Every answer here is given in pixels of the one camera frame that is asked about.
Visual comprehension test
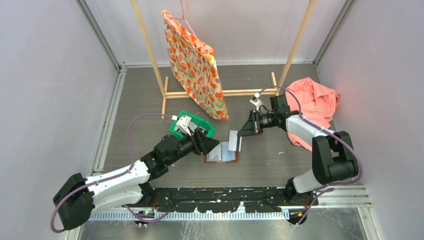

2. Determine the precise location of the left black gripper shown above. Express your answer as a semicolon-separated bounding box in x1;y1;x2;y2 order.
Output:
166;127;219;166

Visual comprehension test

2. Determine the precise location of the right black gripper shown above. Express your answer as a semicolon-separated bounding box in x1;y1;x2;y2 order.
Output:
238;109;278;138

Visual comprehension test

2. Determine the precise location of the silver grey credit card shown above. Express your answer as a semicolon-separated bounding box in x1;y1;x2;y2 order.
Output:
206;145;222;162

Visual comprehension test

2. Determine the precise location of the green plastic card bin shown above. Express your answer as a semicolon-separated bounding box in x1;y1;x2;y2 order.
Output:
169;110;216;140

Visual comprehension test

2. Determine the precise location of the brown leather card holder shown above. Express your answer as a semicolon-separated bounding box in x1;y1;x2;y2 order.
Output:
203;141;240;164

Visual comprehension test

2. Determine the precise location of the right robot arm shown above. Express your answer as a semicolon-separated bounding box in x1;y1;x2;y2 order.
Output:
236;93;361;205

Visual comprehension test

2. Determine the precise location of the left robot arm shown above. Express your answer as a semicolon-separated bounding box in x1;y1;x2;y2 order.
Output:
50;130;220;233

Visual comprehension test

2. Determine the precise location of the stack of credit cards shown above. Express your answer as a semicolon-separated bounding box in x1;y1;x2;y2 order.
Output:
188;122;209;136

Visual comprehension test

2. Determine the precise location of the wooden clothes rack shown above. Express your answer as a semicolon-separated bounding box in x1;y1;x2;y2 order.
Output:
130;0;317;114

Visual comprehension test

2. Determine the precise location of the pink crumpled cloth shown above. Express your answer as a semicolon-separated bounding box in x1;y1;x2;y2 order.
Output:
285;77;341;153

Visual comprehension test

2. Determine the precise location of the floral fabric bag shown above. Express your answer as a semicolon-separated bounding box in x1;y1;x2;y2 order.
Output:
161;10;229;121

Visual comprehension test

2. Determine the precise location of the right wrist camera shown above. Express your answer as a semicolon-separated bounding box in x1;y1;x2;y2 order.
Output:
249;92;263;112

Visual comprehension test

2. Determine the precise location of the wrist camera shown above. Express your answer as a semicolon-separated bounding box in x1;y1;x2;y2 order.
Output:
249;92;263;112
171;114;192;136

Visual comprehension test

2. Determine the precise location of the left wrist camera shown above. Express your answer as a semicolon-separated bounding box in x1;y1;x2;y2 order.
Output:
171;114;192;136

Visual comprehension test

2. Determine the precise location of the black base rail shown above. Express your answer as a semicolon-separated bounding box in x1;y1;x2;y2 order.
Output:
129;186;315;213

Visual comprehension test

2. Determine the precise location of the aluminium frame rail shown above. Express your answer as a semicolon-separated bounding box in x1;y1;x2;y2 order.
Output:
89;185;372;222

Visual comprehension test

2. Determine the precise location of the pink wire hanger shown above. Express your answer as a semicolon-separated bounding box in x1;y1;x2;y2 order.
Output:
162;0;214;55

